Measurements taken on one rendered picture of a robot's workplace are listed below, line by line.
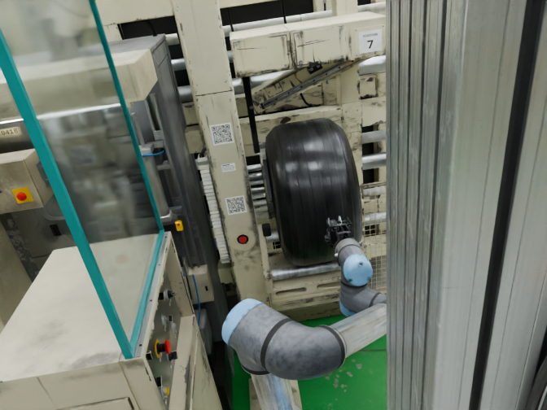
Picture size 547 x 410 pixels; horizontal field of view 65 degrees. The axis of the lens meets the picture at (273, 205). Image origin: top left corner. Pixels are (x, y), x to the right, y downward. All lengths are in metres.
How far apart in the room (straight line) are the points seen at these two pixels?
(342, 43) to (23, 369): 1.47
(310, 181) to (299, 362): 0.74
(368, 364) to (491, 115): 2.39
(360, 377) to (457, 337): 2.21
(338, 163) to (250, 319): 0.74
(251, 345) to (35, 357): 0.54
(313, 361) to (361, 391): 1.62
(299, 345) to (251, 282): 1.01
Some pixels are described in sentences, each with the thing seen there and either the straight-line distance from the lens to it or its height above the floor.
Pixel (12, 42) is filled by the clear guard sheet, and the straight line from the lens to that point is 0.84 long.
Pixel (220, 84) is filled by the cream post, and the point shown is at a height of 1.68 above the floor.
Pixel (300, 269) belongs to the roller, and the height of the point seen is 0.92.
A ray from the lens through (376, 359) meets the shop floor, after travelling 2.63.
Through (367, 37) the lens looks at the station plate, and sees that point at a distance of 1.81.
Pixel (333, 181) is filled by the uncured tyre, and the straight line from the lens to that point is 1.48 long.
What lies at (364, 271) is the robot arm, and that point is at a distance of 1.18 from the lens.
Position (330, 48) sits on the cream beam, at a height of 1.70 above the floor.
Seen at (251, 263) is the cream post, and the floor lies 0.93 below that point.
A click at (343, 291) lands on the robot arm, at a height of 1.18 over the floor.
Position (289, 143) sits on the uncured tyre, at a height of 1.45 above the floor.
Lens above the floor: 2.00
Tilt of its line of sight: 29 degrees down
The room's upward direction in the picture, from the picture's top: 8 degrees counter-clockwise
